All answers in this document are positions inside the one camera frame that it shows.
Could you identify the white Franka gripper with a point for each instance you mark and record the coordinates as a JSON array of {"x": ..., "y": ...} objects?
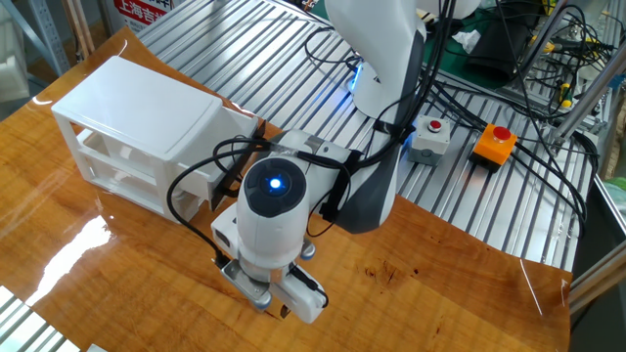
[{"x": 303, "y": 298}]

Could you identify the brown cardboard box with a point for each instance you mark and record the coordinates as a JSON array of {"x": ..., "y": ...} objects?
[{"x": 617, "y": 142}]

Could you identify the printed white paper sheets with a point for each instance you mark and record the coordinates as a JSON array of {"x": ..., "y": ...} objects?
[{"x": 97, "y": 348}]

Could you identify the crumpled white paper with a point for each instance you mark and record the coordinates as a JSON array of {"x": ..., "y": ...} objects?
[{"x": 467, "y": 40}]

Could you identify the aluminium profile post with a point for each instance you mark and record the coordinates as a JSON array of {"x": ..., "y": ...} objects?
[
  {"x": 587, "y": 98},
  {"x": 543, "y": 39}
]

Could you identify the pale green bag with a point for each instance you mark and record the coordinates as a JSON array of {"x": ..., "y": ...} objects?
[{"x": 617, "y": 195}]

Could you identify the red and white sign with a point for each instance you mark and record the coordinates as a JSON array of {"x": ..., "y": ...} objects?
[{"x": 142, "y": 12}]

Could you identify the orange box with red button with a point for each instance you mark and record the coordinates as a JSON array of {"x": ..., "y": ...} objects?
[{"x": 491, "y": 149}]

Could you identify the silver blue wrist bracket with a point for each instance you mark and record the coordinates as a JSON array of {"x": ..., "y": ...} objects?
[{"x": 244, "y": 283}]

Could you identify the green table mat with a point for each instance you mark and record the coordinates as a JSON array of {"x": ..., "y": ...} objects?
[{"x": 450, "y": 66}]

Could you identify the grey perforated steel upright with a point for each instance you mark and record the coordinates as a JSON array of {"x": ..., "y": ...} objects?
[{"x": 49, "y": 34}]

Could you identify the white plastic drawer cabinet frame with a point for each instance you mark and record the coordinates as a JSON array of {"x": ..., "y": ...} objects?
[{"x": 132, "y": 105}]

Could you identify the thin wooden slats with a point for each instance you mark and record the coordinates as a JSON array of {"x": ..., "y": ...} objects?
[{"x": 80, "y": 29}]

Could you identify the aluminium frame rail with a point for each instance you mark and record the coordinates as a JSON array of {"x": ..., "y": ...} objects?
[{"x": 599, "y": 278}]

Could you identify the white foam block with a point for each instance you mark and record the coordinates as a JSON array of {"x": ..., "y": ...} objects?
[{"x": 12, "y": 73}]

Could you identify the yellow green screwdriver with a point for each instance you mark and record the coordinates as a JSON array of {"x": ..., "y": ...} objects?
[{"x": 566, "y": 100}]

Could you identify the black rectangular box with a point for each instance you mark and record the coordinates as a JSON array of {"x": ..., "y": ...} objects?
[{"x": 499, "y": 49}]

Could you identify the grey box with red button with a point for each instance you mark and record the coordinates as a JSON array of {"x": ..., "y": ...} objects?
[{"x": 429, "y": 142}]

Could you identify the glossy wood-grain mat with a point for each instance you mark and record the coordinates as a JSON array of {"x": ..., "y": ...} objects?
[{"x": 415, "y": 293}]

